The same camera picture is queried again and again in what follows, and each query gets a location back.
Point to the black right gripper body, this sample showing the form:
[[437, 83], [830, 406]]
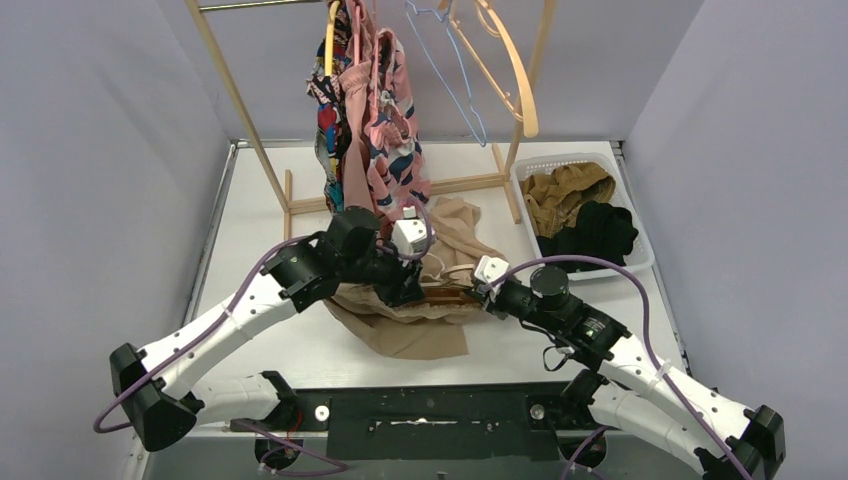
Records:
[[491, 302]]

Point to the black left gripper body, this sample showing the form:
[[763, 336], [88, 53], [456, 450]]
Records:
[[407, 288]]

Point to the beige shorts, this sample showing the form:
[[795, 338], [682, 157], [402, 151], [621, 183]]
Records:
[[418, 331]]

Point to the brown shorts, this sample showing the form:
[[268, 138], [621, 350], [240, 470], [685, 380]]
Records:
[[553, 200]]

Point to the black shorts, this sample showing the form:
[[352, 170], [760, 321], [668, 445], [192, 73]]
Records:
[[601, 230]]

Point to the white plastic basket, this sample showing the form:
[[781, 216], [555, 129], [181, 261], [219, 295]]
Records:
[[642, 256]]

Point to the blue hanger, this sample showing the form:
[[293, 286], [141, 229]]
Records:
[[448, 64]]

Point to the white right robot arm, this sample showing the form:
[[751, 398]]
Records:
[[622, 386]]

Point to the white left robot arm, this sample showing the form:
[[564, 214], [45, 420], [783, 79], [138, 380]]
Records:
[[165, 389]]

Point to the pink shark print shorts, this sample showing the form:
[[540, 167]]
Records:
[[397, 171]]

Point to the comic print shorts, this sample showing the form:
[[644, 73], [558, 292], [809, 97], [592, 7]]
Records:
[[333, 133]]

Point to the yellow hanger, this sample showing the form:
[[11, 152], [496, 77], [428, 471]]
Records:
[[328, 53]]

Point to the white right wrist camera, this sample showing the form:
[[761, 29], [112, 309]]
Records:
[[488, 274]]

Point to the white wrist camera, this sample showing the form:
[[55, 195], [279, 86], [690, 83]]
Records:
[[412, 235], [488, 274]]

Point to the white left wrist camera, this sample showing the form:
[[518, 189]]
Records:
[[412, 235]]

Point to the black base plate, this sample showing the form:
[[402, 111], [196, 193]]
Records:
[[460, 422]]

